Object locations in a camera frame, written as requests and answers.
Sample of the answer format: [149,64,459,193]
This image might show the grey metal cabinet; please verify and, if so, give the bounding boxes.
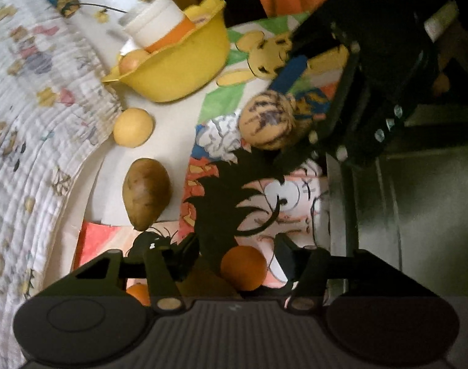
[326,96,468,301]

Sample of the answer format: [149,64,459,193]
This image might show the white cup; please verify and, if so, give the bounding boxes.
[122,0,186,47]

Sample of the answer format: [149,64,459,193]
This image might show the yellow round fruit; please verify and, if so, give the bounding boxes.
[113,108,155,149]

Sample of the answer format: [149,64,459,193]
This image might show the orange cup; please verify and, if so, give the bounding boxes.
[145,16,197,55]

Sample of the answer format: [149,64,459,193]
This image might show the brown oval fruit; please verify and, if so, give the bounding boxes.
[122,157,172,232]

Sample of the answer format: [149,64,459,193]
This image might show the yellow plastic bowl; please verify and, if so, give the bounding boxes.
[102,0,231,104]

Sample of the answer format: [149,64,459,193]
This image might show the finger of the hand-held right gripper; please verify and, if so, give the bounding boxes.
[286,13,363,73]
[274,46,406,170]

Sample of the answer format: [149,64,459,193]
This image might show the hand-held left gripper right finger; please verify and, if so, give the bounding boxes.
[274,232,407,313]

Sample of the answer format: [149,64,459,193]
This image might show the orange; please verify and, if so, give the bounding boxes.
[220,246,268,292]
[126,284,152,307]

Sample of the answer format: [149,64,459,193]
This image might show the white quilted printed blanket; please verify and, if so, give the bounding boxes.
[0,0,142,369]

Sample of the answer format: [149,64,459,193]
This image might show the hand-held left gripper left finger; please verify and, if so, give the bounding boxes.
[66,234,201,313]

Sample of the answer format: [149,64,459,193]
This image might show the tan round fruit purple marks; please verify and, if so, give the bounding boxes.
[238,90,297,151]

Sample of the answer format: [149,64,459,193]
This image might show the pale orange round fruit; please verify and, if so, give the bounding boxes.
[118,49,149,76]

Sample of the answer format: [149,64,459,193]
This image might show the cartoon printed mat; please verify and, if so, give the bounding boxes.
[70,11,354,301]

